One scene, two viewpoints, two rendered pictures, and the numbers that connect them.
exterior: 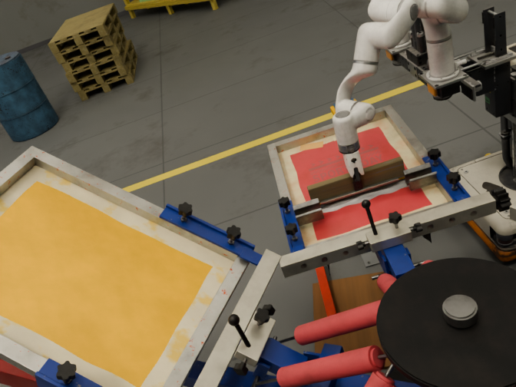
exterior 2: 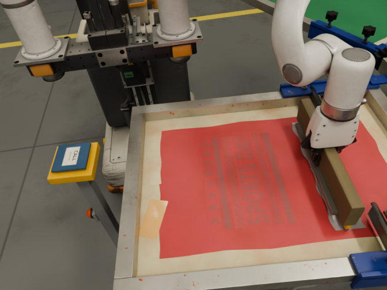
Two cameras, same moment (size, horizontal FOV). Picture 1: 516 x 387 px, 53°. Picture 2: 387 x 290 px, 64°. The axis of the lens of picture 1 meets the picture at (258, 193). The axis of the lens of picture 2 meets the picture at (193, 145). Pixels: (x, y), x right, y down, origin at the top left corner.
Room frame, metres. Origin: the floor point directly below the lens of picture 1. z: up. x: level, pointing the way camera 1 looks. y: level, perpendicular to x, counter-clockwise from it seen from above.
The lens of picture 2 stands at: (1.89, 0.10, 1.63)
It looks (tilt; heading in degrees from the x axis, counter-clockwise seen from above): 48 degrees down; 266
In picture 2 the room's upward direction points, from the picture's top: 7 degrees counter-clockwise
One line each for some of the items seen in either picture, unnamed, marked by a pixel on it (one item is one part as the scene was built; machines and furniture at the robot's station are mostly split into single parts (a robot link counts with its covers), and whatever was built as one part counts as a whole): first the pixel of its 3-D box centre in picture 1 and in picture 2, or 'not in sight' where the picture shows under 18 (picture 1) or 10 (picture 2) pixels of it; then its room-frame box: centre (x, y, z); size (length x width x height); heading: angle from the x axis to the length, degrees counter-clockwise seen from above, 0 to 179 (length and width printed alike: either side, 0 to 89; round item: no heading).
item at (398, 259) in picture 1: (397, 258); not in sight; (1.09, -0.32, 1.02); 0.17 x 0.06 x 0.05; 175
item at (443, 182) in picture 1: (445, 183); (327, 92); (1.39, -0.62, 0.97); 0.30 x 0.05 x 0.07; 175
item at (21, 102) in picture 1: (15, 97); not in sight; (6.40, 2.32, 0.46); 0.64 x 0.61 x 0.92; 86
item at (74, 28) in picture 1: (96, 51); not in sight; (7.29, 1.36, 0.41); 1.16 x 0.79 x 0.82; 176
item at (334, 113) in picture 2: (348, 144); (343, 103); (1.53, -0.36, 1.18); 0.09 x 0.07 x 0.03; 174
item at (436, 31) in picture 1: (438, 18); not in sight; (1.82, -0.87, 1.37); 0.13 x 0.10 x 0.16; 30
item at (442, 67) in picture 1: (444, 54); (172, 5); (1.83, -0.88, 1.21); 0.16 x 0.13 x 0.15; 88
